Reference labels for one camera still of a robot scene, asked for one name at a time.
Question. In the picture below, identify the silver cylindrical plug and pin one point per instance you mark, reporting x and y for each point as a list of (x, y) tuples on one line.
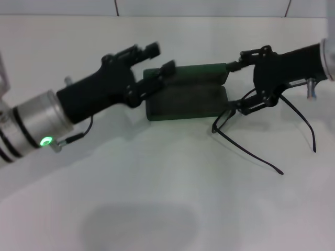
[(68, 80)]

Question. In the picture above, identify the green glasses case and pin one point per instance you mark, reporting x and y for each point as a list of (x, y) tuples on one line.
[(188, 104)]

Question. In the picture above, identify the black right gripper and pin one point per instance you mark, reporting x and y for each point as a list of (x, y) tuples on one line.
[(274, 73)]

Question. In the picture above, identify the black thin-framed glasses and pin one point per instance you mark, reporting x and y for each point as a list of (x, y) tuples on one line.
[(214, 128)]

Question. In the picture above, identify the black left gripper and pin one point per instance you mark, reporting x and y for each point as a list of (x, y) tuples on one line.
[(96, 91)]

